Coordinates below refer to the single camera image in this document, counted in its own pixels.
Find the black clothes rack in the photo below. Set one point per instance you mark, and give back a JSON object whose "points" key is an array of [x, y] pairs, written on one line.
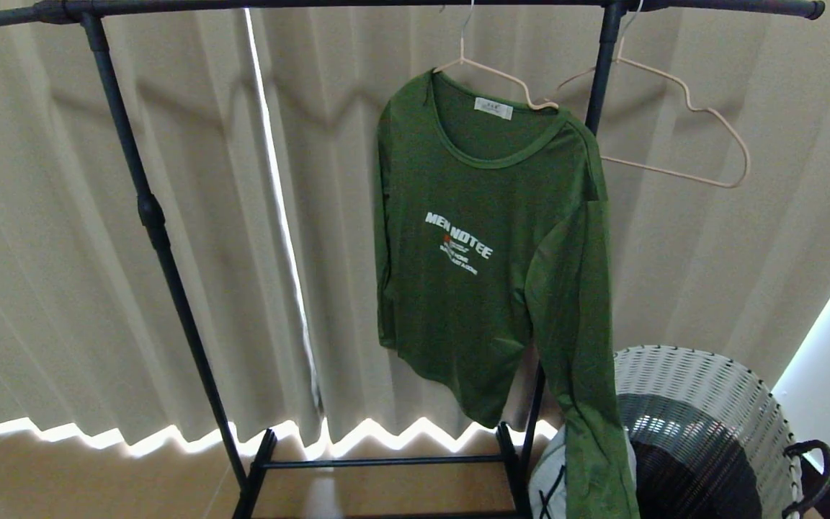
{"points": [[148, 216]]}

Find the beige curtain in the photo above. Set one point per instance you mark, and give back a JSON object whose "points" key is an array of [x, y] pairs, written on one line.
{"points": [[62, 216]]}

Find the green printed shirt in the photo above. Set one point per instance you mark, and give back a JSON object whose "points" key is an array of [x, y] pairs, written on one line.
{"points": [[458, 303]]}

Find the white laundry basket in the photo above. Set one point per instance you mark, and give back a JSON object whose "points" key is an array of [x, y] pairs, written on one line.
{"points": [[703, 382]]}

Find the pink clothes hanger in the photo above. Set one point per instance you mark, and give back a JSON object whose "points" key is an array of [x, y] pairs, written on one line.
{"points": [[498, 73], [735, 137]]}

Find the pale grey shorts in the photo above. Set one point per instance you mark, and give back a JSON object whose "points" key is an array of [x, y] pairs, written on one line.
{"points": [[548, 476]]}

